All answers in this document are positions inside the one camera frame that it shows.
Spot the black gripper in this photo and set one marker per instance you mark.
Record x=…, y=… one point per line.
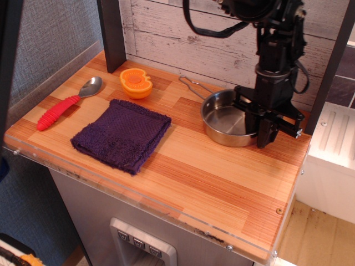
x=268, y=106

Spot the small stainless steel pot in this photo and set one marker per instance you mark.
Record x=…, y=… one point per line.
x=223, y=122

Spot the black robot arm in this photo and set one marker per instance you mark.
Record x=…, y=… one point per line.
x=280, y=44

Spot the yellow object at corner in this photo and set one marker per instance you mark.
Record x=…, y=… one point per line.
x=32, y=260

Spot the white toy sink unit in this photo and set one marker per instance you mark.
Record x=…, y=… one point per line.
x=326, y=182

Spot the clear acrylic table guard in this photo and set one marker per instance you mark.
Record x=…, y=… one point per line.
x=234, y=197

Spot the orange toy fruit half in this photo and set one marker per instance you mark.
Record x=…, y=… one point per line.
x=136, y=83

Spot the purple folded cloth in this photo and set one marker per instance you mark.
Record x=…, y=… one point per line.
x=124, y=136

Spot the silver dispenser panel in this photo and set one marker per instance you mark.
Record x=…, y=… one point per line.
x=131, y=242

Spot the grey toy fridge cabinet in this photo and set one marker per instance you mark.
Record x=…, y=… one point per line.
x=91, y=211

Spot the dark grey right post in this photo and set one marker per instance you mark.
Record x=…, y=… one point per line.
x=334, y=61

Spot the dark grey post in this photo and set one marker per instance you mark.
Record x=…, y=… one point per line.
x=112, y=34
x=334, y=61

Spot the spoon with red handle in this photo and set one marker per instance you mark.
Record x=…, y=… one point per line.
x=90, y=88

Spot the dark grey left post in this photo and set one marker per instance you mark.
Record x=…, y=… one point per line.
x=112, y=34

